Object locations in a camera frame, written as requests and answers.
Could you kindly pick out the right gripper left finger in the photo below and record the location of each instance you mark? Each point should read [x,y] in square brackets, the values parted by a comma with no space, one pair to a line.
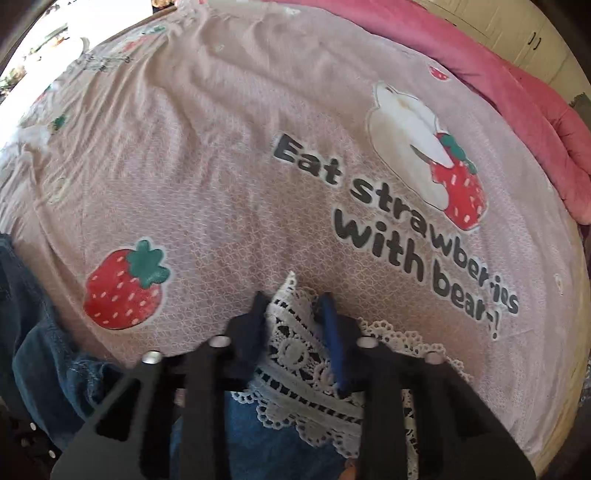
[128,436]

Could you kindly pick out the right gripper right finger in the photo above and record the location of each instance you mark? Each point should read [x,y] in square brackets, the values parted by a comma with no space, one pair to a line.
[458,436]

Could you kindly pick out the blue denim pants lace hem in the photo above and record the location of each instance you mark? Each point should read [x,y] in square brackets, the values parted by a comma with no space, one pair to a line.
[288,424]

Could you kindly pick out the pink strawberry bed sheet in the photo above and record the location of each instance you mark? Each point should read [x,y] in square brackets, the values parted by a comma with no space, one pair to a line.
[203,155]

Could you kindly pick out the pink folded comforter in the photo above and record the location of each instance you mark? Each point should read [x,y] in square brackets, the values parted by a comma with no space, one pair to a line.
[552,131]

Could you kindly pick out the cream wardrobe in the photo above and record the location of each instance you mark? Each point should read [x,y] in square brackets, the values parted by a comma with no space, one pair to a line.
[521,34]

